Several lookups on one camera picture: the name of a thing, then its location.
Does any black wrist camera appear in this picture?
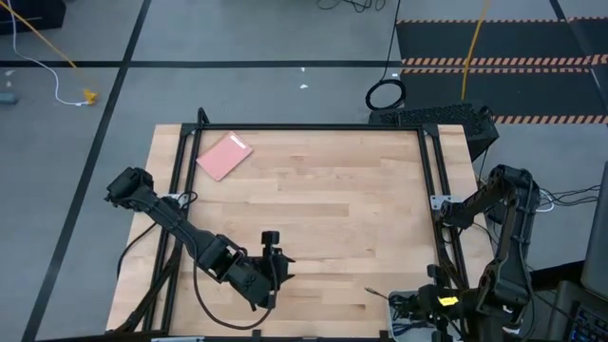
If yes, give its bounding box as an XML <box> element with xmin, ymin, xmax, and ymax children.
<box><xmin>426</xmin><ymin>263</ymin><xmax>447</xmax><ymax>287</ymax></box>
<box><xmin>260</xmin><ymin>230</ymin><xmax>281</xmax><ymax>260</ymax></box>

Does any thin black cable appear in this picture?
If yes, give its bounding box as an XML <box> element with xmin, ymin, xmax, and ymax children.
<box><xmin>115</xmin><ymin>220</ymin><xmax>162</xmax><ymax>282</ymax></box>

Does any pink notebook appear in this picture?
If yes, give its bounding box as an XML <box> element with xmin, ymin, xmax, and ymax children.
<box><xmin>195</xmin><ymin>130</ymin><xmax>255</xmax><ymax>182</ymax></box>

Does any black keyboard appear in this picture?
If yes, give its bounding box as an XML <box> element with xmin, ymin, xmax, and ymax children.
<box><xmin>571</xmin><ymin>303</ymin><xmax>608</xmax><ymax>342</ymax></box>

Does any grey monitor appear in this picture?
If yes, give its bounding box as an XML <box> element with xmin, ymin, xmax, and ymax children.
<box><xmin>579</xmin><ymin>161</ymin><xmax>608</xmax><ymax>302</ymax></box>

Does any bundle of desk cables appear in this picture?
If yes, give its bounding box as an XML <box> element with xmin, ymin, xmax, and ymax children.
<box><xmin>538</xmin><ymin>183</ymin><xmax>602</xmax><ymax>214</ymax></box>

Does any yellow hanging cable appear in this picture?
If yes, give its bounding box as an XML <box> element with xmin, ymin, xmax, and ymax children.
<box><xmin>460</xmin><ymin>0</ymin><xmax>491</xmax><ymax>104</ymax></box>
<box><xmin>0</xmin><ymin>0</ymin><xmax>100</xmax><ymax>106</ymax></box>

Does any purple USB cable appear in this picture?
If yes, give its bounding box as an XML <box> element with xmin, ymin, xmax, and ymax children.
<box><xmin>392</xmin><ymin>320</ymin><xmax>428</xmax><ymax>336</ymax></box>

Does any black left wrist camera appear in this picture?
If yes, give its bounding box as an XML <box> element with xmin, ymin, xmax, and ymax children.
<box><xmin>260</xmin><ymin>230</ymin><xmax>281</xmax><ymax>260</ymax></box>

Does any black braided USB cable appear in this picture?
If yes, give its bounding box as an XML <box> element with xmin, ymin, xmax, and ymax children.
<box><xmin>364</xmin><ymin>286</ymin><xmax>400</xmax><ymax>305</ymax></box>

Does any white floor cable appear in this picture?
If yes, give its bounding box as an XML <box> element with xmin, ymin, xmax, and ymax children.
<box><xmin>5</xmin><ymin>0</ymin><xmax>91</xmax><ymax>107</ymax></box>

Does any black hazard-striped floor mat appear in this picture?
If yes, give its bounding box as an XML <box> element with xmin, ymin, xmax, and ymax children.
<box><xmin>395</xmin><ymin>16</ymin><xmax>608</xmax><ymax>126</ymax></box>

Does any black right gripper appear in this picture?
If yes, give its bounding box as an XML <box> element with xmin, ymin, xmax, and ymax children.
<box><xmin>399</xmin><ymin>283</ymin><xmax>472</xmax><ymax>318</ymax></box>

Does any black floor box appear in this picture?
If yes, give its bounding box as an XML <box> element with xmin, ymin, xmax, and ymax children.
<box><xmin>0</xmin><ymin>0</ymin><xmax>67</xmax><ymax>35</ymax></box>

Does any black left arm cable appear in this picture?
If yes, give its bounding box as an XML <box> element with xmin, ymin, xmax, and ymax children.
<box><xmin>191</xmin><ymin>256</ymin><xmax>279</xmax><ymax>332</ymax></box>

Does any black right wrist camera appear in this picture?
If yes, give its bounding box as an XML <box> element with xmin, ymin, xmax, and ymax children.
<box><xmin>426</xmin><ymin>263</ymin><xmax>447</xmax><ymax>287</ymax></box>

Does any white plastic bin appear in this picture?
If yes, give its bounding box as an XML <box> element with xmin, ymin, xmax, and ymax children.
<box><xmin>388</xmin><ymin>289</ymin><xmax>463</xmax><ymax>342</ymax></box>

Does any black coiled floor cable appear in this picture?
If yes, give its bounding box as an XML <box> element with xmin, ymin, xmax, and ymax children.
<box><xmin>364</xmin><ymin>0</ymin><xmax>408</xmax><ymax>112</ymax></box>

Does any black aluminium table frame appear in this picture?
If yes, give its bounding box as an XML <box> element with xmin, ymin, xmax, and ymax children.
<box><xmin>113</xmin><ymin>107</ymin><xmax>470</xmax><ymax>342</ymax></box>

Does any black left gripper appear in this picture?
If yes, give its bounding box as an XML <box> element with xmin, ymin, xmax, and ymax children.
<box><xmin>225</xmin><ymin>253</ymin><xmax>296</xmax><ymax>311</ymax></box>

